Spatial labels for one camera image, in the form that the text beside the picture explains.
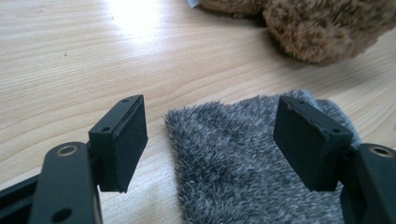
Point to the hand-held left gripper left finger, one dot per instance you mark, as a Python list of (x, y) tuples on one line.
[(124, 146)]

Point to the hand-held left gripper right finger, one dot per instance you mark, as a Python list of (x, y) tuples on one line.
[(308, 149)]

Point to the grey fluffy garment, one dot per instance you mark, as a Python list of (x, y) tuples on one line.
[(233, 161)]

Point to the brown teddy bear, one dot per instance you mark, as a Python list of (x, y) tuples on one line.
[(317, 31)]

